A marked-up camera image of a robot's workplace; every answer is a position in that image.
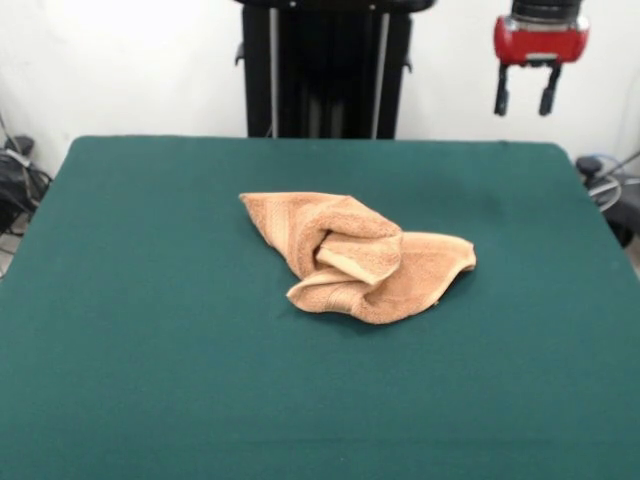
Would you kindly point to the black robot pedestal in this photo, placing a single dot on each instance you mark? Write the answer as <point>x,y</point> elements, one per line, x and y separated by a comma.
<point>325,75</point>

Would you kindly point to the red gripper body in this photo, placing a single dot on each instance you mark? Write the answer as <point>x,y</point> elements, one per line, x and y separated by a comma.
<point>540,42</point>

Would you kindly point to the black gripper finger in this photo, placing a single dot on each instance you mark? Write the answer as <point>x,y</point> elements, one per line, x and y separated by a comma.
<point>547,95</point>
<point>502,95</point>

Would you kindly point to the tan terry towel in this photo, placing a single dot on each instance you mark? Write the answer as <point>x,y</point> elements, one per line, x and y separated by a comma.
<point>370,240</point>

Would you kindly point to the dark green table cloth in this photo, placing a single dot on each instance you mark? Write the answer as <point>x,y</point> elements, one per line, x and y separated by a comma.
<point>150,360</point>

